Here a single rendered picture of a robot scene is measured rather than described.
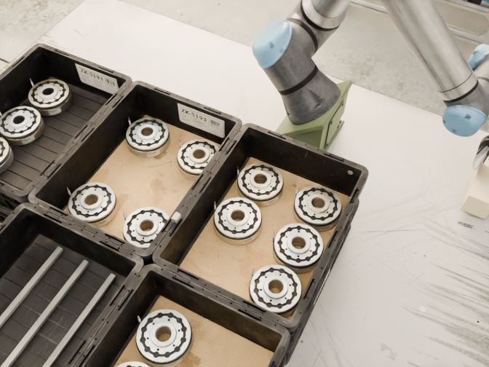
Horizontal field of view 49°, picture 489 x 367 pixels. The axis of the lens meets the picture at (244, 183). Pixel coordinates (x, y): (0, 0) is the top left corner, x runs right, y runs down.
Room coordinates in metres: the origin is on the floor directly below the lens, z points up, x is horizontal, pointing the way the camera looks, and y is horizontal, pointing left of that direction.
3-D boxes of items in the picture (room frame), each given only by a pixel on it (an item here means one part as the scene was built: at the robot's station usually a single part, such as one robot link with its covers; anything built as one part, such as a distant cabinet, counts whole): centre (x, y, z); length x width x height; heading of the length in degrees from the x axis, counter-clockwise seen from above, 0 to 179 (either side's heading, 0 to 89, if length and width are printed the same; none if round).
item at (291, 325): (0.58, -0.04, 0.92); 0.40 x 0.30 x 0.02; 153
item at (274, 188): (0.71, -0.04, 0.86); 0.10 x 0.10 x 0.01
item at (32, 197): (0.72, 0.22, 0.92); 0.40 x 0.30 x 0.02; 153
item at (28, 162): (0.85, 0.49, 0.87); 0.40 x 0.30 x 0.11; 153
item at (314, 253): (0.55, -0.11, 0.86); 0.10 x 0.10 x 0.01
